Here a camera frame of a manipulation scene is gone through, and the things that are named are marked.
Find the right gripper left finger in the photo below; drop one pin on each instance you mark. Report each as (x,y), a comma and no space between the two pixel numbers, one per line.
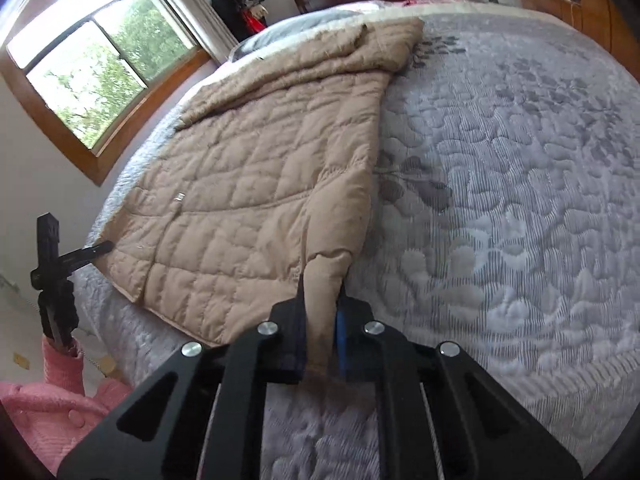
(201,414)

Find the grey floral quilted bedspread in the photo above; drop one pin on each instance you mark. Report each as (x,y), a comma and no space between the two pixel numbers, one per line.
(504,217)

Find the pink knitted left sleeve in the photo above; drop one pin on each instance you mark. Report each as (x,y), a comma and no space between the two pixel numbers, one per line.
(54,415)

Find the beige window curtain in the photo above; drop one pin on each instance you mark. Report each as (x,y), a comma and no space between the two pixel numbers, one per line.
(206,27)

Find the dark clothes on rack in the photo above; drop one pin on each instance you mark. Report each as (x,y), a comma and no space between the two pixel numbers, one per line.
(243,18)

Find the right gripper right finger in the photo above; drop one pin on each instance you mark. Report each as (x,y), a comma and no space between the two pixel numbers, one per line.
(440,414)

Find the grey blue pillow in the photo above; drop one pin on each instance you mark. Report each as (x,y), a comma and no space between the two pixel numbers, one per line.
(288,27)

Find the wooden wardrobe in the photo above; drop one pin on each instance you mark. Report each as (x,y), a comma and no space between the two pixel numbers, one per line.
(603,22)

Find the beige quilted down jacket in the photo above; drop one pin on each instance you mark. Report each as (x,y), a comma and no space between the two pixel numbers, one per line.
(263,190)

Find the wooden framed side window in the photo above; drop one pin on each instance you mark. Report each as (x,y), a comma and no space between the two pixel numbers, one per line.
(91,73)

